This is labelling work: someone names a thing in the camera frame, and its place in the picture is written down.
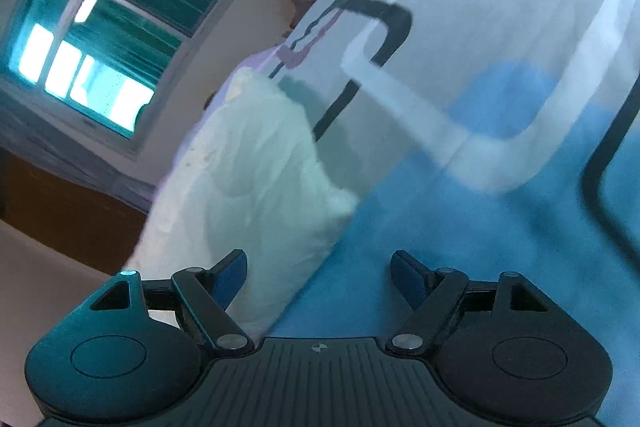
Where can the cream white comforter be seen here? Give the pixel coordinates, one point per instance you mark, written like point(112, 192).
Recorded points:
point(250, 179)

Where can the grey left curtain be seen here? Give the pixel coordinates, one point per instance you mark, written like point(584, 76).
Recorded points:
point(31, 138)

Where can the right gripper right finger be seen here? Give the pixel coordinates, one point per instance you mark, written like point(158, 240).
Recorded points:
point(433, 296)

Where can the brown wooden wardrobe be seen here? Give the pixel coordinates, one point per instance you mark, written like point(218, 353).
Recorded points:
point(85, 225)

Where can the patterned grey blue bedsheet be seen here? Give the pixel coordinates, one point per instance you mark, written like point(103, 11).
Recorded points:
point(499, 138)

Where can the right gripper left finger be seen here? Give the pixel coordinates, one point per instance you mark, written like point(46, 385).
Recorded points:
point(203, 300)

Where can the window with green blinds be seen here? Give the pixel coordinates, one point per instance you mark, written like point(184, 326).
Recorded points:
point(105, 65)

